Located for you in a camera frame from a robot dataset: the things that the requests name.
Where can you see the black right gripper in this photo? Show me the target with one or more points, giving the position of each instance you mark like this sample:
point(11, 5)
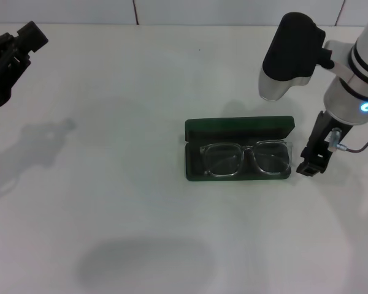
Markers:
point(319, 134)

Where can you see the clear frame glasses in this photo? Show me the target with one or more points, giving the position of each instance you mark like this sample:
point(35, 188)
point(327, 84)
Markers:
point(248, 151)

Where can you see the green glasses case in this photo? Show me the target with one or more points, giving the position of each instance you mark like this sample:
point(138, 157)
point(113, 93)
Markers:
point(239, 127)

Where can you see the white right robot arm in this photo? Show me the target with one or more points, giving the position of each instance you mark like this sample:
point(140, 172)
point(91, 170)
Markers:
point(365, 61)

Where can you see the right wrist camera housing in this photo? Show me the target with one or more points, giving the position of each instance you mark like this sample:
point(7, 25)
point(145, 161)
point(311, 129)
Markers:
point(291, 52)

